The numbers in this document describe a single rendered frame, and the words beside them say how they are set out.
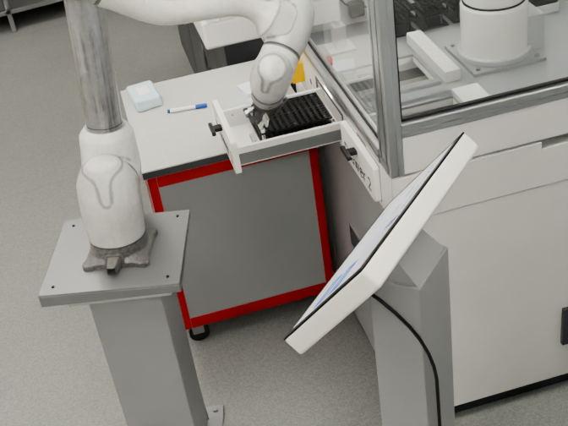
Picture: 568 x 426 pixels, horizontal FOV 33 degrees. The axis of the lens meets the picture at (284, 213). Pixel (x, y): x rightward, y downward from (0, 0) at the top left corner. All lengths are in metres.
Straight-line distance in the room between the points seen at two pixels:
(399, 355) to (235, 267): 1.28
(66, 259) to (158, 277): 0.30
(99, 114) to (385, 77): 0.79
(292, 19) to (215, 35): 1.18
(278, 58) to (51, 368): 1.65
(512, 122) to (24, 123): 3.29
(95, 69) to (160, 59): 3.09
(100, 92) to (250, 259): 0.97
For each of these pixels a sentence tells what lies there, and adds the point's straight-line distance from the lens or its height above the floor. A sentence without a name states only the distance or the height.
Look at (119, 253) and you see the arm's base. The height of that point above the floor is 0.83.
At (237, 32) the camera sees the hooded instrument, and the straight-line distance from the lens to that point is 3.64.
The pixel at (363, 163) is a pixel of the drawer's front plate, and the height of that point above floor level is 0.90.
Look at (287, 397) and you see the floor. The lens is 3.21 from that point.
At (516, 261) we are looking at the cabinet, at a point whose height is 0.56.
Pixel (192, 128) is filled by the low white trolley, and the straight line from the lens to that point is 3.21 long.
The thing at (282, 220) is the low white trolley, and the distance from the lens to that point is 3.23.
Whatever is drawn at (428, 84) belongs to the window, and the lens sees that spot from 2.38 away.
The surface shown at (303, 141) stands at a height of 0.86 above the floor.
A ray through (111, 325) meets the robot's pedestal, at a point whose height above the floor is 0.61.
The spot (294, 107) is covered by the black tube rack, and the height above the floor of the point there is 0.90.
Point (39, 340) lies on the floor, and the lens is 3.71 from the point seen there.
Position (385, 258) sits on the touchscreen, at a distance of 1.78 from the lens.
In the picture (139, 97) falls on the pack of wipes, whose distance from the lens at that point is 3.38.
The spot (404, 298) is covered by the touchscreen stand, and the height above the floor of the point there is 0.99.
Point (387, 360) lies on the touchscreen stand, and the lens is 2.14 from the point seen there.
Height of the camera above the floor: 2.27
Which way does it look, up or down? 34 degrees down
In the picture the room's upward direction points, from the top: 9 degrees counter-clockwise
